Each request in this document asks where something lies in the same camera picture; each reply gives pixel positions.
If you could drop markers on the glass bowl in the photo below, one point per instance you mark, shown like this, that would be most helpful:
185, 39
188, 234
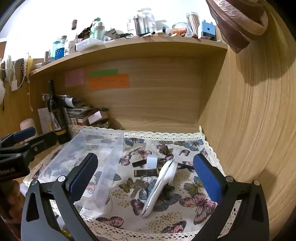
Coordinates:
182, 25

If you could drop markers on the white handheld massager device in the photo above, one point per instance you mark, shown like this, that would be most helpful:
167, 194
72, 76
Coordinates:
155, 192

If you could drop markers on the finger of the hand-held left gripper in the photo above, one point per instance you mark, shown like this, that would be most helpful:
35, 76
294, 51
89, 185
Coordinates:
39, 144
23, 135

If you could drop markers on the small white cylinder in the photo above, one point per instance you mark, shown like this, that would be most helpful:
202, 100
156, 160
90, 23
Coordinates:
152, 162

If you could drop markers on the orange tube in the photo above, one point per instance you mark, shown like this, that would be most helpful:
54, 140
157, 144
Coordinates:
179, 30

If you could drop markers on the white handwritten note sheet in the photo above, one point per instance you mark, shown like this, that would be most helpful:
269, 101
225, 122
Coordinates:
43, 120

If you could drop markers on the green paper note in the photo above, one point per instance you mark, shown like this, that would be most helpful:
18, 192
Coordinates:
104, 72

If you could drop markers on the cream plastic bottle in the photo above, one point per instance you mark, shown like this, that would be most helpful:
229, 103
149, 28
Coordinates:
27, 124

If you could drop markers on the glass jar with sticks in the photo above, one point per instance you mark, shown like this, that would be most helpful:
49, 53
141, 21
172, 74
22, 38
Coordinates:
193, 23

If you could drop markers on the dark wine bottle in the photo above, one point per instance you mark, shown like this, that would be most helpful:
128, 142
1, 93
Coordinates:
56, 115

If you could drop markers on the white mug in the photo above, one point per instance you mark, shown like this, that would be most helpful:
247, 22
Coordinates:
72, 47

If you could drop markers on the pink paper note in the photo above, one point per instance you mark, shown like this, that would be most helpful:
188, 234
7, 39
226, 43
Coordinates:
74, 77

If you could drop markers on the clear plastic packaging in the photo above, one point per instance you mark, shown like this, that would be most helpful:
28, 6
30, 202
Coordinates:
142, 22

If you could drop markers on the stack of papers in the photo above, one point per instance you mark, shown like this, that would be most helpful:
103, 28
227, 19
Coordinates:
74, 106

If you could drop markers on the white plastic tray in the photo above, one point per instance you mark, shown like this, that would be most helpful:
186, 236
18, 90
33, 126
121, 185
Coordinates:
89, 44

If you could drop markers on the orange paper note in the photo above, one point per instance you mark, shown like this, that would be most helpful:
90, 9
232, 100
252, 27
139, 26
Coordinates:
108, 81

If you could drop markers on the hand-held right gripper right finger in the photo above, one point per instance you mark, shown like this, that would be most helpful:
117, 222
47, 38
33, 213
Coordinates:
208, 178

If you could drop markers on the lace ribbon strip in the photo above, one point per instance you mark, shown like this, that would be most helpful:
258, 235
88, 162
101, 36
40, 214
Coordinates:
22, 71

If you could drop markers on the printed card box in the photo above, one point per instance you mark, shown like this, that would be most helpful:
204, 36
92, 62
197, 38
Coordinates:
78, 121

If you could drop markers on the blue pencil sharpener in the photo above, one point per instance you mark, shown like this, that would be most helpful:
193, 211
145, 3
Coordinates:
208, 30

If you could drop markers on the teal bottle with blue beads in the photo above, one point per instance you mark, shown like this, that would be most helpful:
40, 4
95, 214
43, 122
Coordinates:
56, 49

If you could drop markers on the small brown hanging bottle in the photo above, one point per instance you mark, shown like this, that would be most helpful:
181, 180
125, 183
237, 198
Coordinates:
74, 24

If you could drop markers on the butterfly print lace cloth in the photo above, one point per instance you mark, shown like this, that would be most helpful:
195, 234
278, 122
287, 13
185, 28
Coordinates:
185, 190

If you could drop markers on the white paper tag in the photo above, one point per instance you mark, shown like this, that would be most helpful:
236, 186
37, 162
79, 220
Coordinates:
13, 85

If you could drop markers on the white paper box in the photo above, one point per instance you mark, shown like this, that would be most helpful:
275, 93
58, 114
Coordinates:
97, 117

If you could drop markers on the clear plastic storage box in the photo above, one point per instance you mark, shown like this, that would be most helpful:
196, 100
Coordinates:
69, 148

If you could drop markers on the clear bottle with grey cap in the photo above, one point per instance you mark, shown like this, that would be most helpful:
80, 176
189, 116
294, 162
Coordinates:
63, 45

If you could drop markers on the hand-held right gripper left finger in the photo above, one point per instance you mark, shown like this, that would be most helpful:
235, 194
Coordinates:
84, 178

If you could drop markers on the bunch of metal keys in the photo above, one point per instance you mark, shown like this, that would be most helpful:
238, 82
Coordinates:
136, 185

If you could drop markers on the pile of small metal trinkets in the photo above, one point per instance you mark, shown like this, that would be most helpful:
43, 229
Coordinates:
101, 124

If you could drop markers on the brown hanging bag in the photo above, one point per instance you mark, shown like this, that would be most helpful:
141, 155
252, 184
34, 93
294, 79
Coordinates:
233, 20

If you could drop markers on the person's left hand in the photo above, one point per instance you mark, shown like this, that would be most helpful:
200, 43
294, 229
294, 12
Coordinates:
11, 193

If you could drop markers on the green glass bottle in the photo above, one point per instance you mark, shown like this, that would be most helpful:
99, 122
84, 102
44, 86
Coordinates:
97, 29

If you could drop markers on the wooden shelf board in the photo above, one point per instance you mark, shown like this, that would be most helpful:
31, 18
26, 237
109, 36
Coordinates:
129, 45

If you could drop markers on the dark lighter with gold band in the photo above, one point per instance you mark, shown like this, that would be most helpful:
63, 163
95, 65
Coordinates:
145, 172

